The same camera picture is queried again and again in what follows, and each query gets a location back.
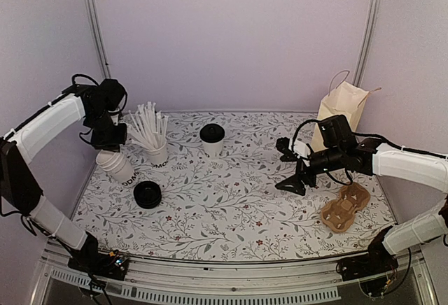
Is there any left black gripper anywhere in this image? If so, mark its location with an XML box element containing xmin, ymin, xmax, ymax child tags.
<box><xmin>87</xmin><ymin>108</ymin><xmax>128</xmax><ymax>152</ymax></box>

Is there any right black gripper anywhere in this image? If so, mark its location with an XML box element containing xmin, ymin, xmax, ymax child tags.
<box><xmin>275</xmin><ymin>145</ymin><xmax>344</xmax><ymax>196</ymax></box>

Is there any stack of white paper cups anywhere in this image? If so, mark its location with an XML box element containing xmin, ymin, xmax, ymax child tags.
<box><xmin>96</xmin><ymin>150</ymin><xmax>137</xmax><ymax>187</ymax></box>

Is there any white paper coffee cup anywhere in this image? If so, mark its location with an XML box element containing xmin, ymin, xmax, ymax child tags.
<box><xmin>202</xmin><ymin>139</ymin><xmax>224</xmax><ymax>159</ymax></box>

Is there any black plastic cup lid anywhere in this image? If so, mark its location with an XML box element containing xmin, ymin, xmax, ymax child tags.
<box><xmin>199</xmin><ymin>123</ymin><xmax>225</xmax><ymax>143</ymax></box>

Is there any beige paper takeout bag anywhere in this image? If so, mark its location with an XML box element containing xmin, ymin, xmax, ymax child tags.
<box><xmin>317</xmin><ymin>70</ymin><xmax>381</xmax><ymax>132</ymax></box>

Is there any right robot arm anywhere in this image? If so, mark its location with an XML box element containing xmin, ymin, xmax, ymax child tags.
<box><xmin>276</xmin><ymin>115</ymin><xmax>447</xmax><ymax>274</ymax></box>

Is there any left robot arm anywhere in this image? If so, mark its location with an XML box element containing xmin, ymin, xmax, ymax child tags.
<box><xmin>1</xmin><ymin>73</ymin><xmax>127</xmax><ymax>273</ymax></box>

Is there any bundle of wrapped white straws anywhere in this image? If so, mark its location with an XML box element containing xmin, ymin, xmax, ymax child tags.
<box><xmin>127</xmin><ymin>101</ymin><xmax>169</xmax><ymax>151</ymax></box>

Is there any white cup holding straws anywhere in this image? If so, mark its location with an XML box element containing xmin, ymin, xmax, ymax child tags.
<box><xmin>146</xmin><ymin>143</ymin><xmax>169</xmax><ymax>169</ymax></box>

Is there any brown cardboard cup carrier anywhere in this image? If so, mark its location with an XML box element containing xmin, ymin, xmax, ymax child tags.
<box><xmin>321</xmin><ymin>183</ymin><xmax>370</xmax><ymax>233</ymax></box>

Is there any stack of black lids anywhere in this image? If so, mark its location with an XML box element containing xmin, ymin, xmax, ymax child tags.
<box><xmin>133</xmin><ymin>180</ymin><xmax>162</xmax><ymax>209</ymax></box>

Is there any floral patterned table mat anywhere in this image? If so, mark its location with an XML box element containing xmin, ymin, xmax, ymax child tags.
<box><xmin>73</xmin><ymin>112</ymin><xmax>395</xmax><ymax>262</ymax></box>

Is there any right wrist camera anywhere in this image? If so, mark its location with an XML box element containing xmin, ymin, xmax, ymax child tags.
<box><xmin>276</xmin><ymin>137</ymin><xmax>312</xmax><ymax>162</ymax></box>

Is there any front aluminium rail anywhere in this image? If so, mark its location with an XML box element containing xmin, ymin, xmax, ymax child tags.
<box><xmin>30</xmin><ymin>242</ymin><xmax>439</xmax><ymax>304</ymax></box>

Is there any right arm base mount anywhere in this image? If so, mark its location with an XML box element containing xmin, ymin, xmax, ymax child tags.
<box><xmin>336</xmin><ymin>228</ymin><xmax>398</xmax><ymax>281</ymax></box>

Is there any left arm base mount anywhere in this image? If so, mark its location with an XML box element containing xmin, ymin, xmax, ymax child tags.
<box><xmin>66</xmin><ymin>233</ymin><xmax>129</xmax><ymax>281</ymax></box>

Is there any left metal frame post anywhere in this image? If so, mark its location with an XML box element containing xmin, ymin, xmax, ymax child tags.
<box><xmin>84</xmin><ymin>0</ymin><xmax>112</xmax><ymax>78</ymax></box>

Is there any metal frame post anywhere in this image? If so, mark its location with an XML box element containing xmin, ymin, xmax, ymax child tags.
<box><xmin>353</xmin><ymin>0</ymin><xmax>381</xmax><ymax>87</ymax></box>
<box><xmin>84</xmin><ymin>0</ymin><xmax>112</xmax><ymax>78</ymax></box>

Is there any right metal frame post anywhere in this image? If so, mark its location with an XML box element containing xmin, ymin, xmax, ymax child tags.
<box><xmin>353</xmin><ymin>0</ymin><xmax>381</xmax><ymax>87</ymax></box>

